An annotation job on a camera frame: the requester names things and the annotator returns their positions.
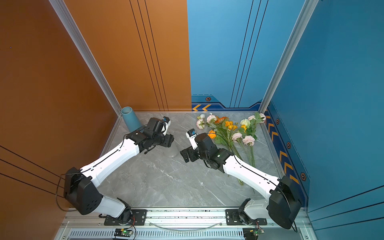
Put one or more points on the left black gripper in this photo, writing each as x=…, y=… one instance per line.
x=167, y=141

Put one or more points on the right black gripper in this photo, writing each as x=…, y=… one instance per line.
x=186, y=154

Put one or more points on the pink peony flower stem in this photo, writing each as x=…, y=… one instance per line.
x=247, y=143

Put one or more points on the orange poppy flower stem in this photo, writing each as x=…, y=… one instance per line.
x=229, y=126

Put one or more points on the white rose flower stem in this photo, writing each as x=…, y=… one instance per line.
x=248, y=126

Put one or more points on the pink rose flower stem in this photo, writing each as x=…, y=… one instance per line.
x=257, y=118

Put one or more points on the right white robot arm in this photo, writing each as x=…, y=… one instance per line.
x=281, y=201

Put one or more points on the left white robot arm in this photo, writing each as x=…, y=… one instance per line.
x=81, y=185

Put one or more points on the blue cylindrical vase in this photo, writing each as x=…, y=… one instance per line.
x=130, y=118

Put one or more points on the orange rose flower stem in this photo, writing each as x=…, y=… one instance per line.
x=224, y=137

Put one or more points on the red orange flower stem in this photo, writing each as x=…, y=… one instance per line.
x=212, y=121

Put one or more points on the right circuit board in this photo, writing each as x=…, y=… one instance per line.
x=250, y=234

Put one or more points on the left green circuit board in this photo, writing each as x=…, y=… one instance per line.
x=123, y=234

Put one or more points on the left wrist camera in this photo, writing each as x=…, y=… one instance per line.
x=166, y=124

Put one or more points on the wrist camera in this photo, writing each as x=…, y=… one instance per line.
x=166, y=124
x=191, y=135

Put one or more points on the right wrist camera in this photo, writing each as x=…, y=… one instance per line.
x=191, y=135

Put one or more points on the aluminium front rail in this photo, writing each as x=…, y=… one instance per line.
x=193, y=223

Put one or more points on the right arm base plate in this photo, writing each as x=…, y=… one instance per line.
x=234, y=218

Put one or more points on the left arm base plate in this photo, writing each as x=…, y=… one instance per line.
x=135, y=217

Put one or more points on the left aluminium corner post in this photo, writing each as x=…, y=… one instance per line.
x=75, y=34

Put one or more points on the aluminium corner post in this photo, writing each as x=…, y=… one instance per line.
x=75, y=34
x=303, y=19

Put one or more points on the right aluminium corner post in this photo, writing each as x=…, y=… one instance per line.
x=303, y=19

